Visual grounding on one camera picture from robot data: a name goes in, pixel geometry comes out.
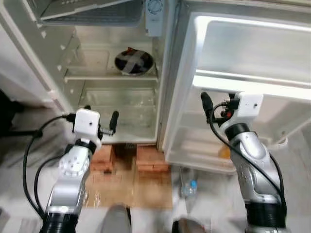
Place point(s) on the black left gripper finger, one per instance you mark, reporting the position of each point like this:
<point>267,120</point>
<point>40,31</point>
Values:
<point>114,120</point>
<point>87,108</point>

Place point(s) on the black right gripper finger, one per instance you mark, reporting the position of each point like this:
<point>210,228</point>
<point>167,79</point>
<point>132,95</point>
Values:
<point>206,103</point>

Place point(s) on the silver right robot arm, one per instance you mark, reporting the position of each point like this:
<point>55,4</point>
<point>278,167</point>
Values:
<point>252,155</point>

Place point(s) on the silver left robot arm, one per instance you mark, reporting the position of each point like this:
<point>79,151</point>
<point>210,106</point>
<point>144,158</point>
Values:
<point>70,179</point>

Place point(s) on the clear fridge crisper drawer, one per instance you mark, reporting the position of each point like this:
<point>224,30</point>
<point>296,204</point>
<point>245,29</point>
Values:
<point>126,116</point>

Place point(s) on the glass fridge shelf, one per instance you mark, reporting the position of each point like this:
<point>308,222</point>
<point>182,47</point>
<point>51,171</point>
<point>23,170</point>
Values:
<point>112,77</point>

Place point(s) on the dark round fridge fan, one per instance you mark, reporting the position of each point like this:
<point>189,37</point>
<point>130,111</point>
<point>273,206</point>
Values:
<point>133,63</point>

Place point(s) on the white fridge door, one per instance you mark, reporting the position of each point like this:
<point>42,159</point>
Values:
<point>252,48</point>

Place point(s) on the white fridge body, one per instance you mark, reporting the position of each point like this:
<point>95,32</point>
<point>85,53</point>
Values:
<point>53,48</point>

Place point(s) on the grey fridge control box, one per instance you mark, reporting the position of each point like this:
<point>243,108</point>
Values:
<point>155,19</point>

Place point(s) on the red brick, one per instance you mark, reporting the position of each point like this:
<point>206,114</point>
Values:
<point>151,160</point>
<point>104,158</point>

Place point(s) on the brown cardboard sheet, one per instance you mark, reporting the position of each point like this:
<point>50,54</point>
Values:
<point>126,189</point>

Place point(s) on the black stand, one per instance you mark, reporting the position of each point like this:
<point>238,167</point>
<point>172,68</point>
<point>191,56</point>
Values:
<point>7,109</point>

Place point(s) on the clear water bottle blue cap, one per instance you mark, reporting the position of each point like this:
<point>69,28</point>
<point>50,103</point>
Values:
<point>190,187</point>

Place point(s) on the grey robot left leg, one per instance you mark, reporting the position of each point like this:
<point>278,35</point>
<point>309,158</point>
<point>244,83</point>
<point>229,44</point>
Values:
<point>115,221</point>

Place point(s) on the grey robot leg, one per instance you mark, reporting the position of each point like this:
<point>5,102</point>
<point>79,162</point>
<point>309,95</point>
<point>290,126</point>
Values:
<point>115,221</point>
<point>189,227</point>

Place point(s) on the grey robot right leg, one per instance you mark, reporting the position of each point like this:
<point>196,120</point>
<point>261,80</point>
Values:
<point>189,227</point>

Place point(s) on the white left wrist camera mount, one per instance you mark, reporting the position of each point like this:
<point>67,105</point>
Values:
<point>86,125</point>

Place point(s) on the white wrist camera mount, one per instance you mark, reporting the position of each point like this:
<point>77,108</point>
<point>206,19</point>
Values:
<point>86,125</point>
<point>250,104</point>

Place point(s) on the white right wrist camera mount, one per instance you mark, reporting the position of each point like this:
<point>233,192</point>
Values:
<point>250,104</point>

